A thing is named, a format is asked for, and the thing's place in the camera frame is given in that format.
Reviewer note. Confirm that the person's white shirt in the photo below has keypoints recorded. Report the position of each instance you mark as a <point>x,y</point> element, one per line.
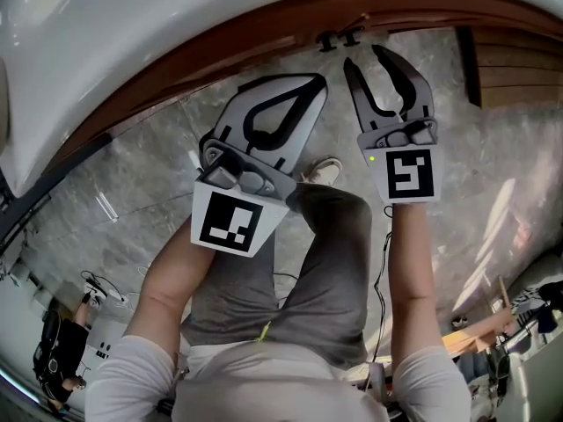
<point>264,385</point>

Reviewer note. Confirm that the person's right forearm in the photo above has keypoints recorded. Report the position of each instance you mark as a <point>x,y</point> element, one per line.
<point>413,279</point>

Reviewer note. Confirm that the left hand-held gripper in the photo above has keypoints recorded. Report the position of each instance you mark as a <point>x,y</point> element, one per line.
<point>228,227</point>

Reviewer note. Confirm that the white sofa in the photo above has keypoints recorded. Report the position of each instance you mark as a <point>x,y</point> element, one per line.
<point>541,271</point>

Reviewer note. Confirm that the person's white shoe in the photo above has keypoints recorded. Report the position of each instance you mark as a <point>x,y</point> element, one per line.
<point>323,172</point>

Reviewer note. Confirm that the person's left forearm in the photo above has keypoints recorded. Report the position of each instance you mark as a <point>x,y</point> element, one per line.
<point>171,288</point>

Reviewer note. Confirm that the person's grey trousers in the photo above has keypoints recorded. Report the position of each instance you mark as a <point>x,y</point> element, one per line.
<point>325,279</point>

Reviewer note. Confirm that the white sink wooden vanity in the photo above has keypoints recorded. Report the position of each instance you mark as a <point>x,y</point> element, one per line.
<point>440,11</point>

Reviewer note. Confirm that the wooden chair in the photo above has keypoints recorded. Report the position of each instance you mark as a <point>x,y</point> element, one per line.
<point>466,341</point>

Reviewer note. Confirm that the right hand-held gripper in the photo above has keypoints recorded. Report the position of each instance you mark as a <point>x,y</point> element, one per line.
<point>409,174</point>

